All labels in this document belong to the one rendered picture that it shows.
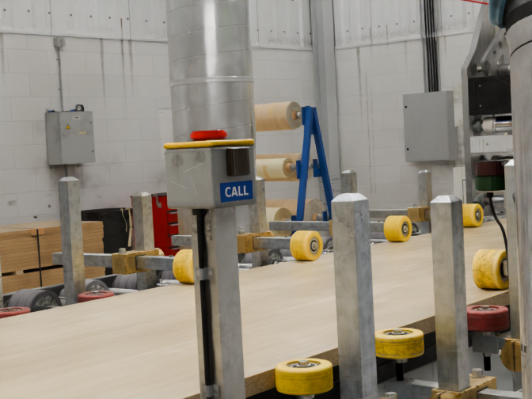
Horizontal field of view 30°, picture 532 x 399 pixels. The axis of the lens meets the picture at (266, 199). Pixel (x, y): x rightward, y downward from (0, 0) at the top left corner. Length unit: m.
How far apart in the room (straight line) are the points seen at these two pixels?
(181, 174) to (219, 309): 0.15
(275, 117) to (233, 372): 7.76
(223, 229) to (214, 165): 0.08
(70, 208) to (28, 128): 7.40
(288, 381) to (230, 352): 0.31
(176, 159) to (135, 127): 9.48
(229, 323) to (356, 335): 0.25
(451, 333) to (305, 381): 0.25
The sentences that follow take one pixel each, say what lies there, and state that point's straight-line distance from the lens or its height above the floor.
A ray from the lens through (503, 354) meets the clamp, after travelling 1.71.
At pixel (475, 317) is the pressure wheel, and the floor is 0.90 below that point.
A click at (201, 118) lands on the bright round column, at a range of 5.53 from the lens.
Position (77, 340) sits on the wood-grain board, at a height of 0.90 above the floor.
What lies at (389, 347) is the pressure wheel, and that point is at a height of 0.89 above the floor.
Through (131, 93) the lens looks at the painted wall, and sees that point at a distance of 10.53.
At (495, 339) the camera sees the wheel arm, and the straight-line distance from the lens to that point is 1.79.
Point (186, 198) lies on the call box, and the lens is 1.04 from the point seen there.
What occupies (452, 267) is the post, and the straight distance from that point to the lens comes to 1.47.
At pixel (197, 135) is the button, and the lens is 1.05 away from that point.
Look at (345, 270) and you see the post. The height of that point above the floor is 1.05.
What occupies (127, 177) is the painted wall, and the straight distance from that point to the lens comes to 10.43.
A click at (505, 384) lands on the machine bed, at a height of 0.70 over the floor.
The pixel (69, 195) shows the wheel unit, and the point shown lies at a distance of 2.32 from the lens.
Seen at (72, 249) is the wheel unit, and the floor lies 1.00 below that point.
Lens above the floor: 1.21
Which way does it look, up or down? 3 degrees down
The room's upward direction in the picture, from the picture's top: 3 degrees counter-clockwise
